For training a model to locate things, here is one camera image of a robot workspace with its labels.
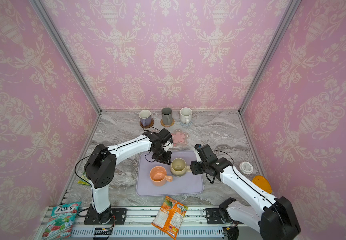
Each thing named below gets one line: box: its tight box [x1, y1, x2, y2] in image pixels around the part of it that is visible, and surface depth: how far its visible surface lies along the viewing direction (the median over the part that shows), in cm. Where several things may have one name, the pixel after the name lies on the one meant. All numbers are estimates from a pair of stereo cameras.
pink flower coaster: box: [171, 129, 189, 147], surface depth 105 cm
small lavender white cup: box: [138, 109, 152, 127], surface depth 109 cm
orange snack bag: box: [150, 196, 189, 240], surface depth 74 cm
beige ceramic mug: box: [170, 157, 191, 177], surface depth 85 cm
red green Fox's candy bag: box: [41, 201, 82, 240], surface depth 73 cm
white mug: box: [179, 107, 193, 124], surface depth 109 cm
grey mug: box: [161, 107, 173, 125], surface depth 108 cm
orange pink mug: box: [149, 166, 173, 187], surface depth 82 cm
